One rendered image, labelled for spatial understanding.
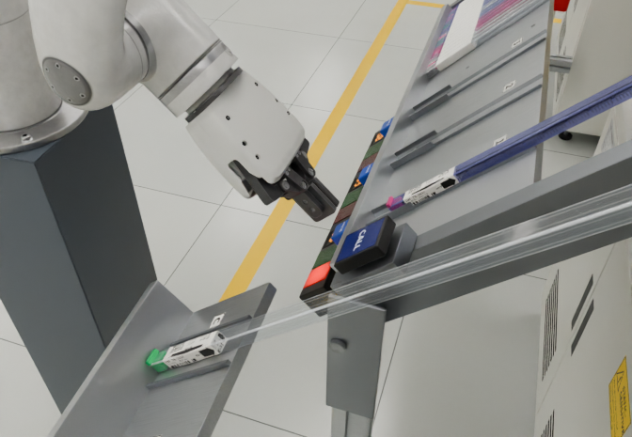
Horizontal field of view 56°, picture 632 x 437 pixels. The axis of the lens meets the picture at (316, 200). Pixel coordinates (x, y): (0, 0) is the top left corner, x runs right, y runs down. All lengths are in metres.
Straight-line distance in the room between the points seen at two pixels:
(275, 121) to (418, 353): 0.91
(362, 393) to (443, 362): 0.82
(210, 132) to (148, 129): 1.59
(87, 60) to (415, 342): 1.09
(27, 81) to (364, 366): 0.55
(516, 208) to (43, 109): 0.63
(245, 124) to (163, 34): 0.11
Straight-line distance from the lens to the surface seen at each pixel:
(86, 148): 0.90
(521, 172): 0.51
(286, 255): 1.60
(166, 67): 0.56
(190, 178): 1.89
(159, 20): 0.56
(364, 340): 0.53
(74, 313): 1.03
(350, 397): 0.61
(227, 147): 0.56
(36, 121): 0.87
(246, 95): 0.59
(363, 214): 0.62
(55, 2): 0.49
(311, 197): 0.61
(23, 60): 0.83
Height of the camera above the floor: 1.14
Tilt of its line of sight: 40 degrees down
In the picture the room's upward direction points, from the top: straight up
